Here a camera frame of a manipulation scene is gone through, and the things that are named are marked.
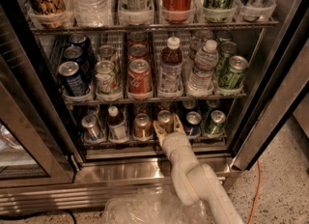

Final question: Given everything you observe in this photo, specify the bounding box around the rear water bottle middle shelf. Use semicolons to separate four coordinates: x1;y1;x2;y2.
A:
188;29;213;61

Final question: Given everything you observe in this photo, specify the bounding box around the front green can middle shelf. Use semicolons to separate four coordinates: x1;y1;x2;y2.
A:
218;55;248;90

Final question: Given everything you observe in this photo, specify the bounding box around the rear white green can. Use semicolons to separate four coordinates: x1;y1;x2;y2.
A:
98;44;120;70

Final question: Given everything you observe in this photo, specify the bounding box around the middle blue Pepsi can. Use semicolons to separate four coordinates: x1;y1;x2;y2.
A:
63;46;92;84

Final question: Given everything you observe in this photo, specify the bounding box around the white label bottle top shelf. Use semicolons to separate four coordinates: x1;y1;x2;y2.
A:
118;0;153;25

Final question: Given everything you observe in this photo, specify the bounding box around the rear green can bottom shelf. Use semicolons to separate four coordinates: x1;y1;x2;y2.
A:
201;99;220;118

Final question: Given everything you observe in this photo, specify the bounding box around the rear blue can bottom shelf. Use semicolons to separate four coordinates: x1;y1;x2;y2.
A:
181;100;197;114

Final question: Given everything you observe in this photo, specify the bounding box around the top wire shelf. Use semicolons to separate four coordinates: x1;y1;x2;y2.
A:
30;17;278;35

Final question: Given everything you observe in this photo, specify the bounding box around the brown tea bottle middle shelf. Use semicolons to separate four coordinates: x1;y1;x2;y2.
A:
158;37;183;93

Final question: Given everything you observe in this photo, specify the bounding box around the rear blue Pepsi can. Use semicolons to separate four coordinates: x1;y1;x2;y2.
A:
69;34;94;64

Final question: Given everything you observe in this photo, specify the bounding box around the front blue Pepsi can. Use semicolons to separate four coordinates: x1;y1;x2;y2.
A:
58;61;89;97

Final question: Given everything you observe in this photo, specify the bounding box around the front blue can bottom shelf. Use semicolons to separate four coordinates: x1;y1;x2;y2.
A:
183;111;201;136

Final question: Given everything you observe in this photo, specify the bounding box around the middle wire shelf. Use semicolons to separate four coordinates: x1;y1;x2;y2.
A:
62;91;246;105

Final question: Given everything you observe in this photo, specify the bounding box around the stainless steel fridge cabinet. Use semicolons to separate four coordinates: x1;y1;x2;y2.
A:
0;0;309;215

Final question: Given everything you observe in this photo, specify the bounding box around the orange extension cable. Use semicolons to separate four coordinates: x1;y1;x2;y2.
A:
246;159;263;224

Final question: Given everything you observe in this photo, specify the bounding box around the glass fridge door left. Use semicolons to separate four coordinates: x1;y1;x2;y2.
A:
0;10;73;187

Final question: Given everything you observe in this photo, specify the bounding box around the front white green can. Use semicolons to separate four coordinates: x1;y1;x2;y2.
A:
95;60;118;94

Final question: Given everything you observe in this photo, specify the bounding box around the rear red Coke can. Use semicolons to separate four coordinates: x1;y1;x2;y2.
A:
127;31;148;46

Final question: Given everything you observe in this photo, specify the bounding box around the front green can bottom shelf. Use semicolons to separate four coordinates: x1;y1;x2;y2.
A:
205;110;226;135

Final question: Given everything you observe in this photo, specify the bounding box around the open fridge door right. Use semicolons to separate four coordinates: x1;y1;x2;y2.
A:
214;38;309;201

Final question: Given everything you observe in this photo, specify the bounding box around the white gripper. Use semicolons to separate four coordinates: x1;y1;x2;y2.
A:
153;114;193;157

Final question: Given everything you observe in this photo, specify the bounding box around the black power cable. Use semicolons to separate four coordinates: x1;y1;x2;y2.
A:
0;209;77;224

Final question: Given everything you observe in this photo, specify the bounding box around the rear green can middle shelf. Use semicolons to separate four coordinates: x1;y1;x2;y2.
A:
215;30;233;43

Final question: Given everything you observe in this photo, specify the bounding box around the clear water bottle top shelf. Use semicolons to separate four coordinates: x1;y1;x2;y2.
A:
74;0;110;27

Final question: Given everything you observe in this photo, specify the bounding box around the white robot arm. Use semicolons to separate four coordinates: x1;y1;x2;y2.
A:
153;115;243;224

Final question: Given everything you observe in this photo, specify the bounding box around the clear plastic bin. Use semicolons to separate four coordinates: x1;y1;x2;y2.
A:
103;188;210;224

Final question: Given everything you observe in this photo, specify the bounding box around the wire shelf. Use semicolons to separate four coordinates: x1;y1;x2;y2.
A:
62;91;246;105
30;17;278;35
82;133;226;149

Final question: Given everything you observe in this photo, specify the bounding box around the blue pepsi can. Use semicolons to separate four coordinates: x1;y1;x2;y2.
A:
63;46;92;84
69;34;94;64
58;61;89;97

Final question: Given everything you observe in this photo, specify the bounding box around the red coke can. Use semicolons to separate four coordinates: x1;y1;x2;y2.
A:
128;59;152;95
127;31;148;46
128;44;149;61

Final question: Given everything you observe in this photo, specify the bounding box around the small tea bottle bottom shelf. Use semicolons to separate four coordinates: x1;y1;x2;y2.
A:
107;105;126;140

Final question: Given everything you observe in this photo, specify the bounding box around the front red Coke can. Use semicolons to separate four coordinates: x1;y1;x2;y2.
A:
128;59;152;95

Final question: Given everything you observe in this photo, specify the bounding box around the middle red Coke can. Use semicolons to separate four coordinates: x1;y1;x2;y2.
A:
128;44;149;61

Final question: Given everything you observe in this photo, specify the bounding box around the silver can bottom shelf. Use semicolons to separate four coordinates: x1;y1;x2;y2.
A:
81;114;102;141

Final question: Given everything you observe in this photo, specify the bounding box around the front water bottle middle shelf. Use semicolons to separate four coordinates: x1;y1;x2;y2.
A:
188;40;219;97

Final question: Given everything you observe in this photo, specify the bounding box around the white green can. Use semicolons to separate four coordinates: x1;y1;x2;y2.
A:
98;44;120;70
95;60;118;94

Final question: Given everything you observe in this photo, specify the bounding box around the bottom wire shelf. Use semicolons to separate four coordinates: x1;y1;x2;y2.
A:
82;133;226;149

